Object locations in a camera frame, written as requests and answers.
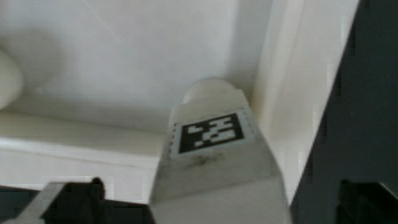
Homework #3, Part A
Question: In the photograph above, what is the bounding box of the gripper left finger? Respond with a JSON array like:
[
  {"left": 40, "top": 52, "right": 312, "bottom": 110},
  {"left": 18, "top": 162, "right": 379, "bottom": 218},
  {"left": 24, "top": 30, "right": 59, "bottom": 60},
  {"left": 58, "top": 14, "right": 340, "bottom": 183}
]
[{"left": 42, "top": 177, "right": 109, "bottom": 224}]

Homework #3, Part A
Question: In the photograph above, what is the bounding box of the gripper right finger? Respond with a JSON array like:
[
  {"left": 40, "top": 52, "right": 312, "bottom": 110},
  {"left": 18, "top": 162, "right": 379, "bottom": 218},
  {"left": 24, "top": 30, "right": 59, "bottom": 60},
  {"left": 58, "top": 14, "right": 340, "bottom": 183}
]
[{"left": 335, "top": 179, "right": 398, "bottom": 224}]

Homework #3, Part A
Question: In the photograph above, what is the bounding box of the white table leg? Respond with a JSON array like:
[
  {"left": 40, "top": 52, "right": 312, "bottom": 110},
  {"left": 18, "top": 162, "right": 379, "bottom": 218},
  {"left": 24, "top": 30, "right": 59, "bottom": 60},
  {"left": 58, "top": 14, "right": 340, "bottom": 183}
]
[{"left": 150, "top": 78, "right": 292, "bottom": 224}]

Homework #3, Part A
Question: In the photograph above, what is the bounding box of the white square table top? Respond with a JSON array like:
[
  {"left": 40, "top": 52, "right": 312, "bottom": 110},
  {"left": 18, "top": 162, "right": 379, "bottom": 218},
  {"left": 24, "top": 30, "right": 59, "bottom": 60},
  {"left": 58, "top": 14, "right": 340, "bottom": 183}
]
[{"left": 0, "top": 0, "right": 360, "bottom": 202}]

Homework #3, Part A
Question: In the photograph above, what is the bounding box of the white U-shaped fence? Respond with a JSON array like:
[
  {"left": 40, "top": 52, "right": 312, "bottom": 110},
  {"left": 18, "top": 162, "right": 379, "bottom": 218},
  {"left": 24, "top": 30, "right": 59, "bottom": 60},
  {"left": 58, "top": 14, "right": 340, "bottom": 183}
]
[{"left": 0, "top": 152, "right": 157, "bottom": 224}]

